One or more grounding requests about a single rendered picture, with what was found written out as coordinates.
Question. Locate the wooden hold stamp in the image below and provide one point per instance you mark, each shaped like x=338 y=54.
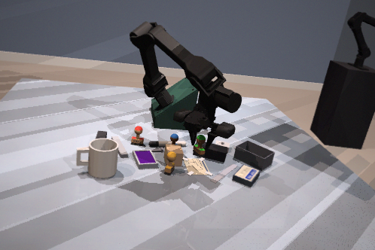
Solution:
x=171 y=156

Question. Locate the red-handled rubber stamp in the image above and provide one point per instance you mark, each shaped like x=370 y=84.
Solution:
x=136 y=140

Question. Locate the brown cube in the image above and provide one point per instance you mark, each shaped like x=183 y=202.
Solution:
x=177 y=150

